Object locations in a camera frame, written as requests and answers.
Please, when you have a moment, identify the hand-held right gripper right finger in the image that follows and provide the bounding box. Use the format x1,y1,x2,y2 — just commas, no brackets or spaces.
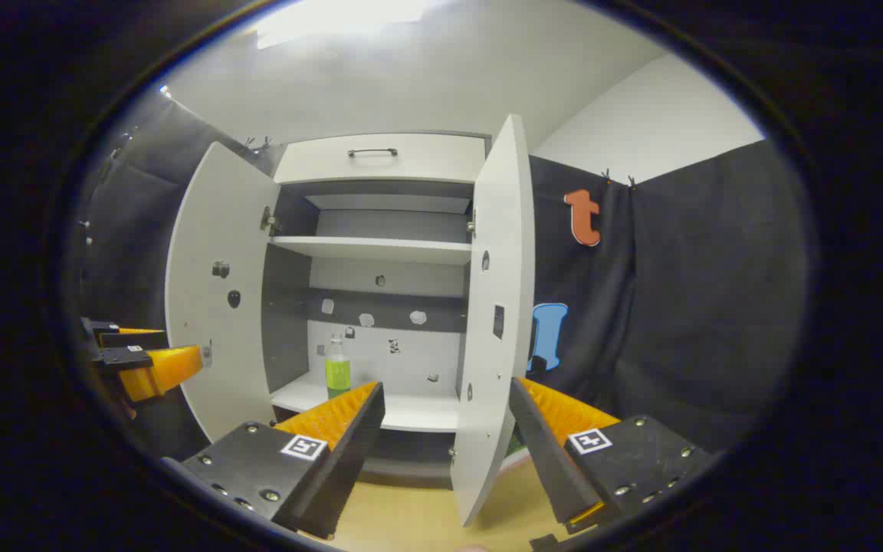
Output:
508,376,712,535

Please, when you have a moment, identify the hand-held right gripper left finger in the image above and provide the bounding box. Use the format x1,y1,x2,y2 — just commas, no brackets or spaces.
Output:
179,381,386,540

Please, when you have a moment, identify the white cabinet door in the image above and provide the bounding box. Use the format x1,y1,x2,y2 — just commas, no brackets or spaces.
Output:
166,142,281,444

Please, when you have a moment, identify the white cabinet door cat sticker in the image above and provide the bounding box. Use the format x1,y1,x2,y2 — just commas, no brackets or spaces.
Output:
451,115,536,528

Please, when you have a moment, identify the green label clear bottle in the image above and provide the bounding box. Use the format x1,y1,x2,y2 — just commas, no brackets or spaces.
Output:
324,333,352,399

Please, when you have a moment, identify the white grey cabinet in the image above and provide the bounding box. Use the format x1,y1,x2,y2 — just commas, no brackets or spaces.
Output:
261,132,492,480

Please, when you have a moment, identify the white cabinet shelf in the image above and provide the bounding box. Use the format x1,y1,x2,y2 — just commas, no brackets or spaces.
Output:
270,372,461,434
271,235,473,265

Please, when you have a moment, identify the white cabinet drawer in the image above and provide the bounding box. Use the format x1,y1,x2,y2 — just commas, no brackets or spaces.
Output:
274,134,487,185

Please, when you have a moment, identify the ceiling light panel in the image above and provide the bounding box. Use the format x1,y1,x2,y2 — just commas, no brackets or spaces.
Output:
258,0,427,48

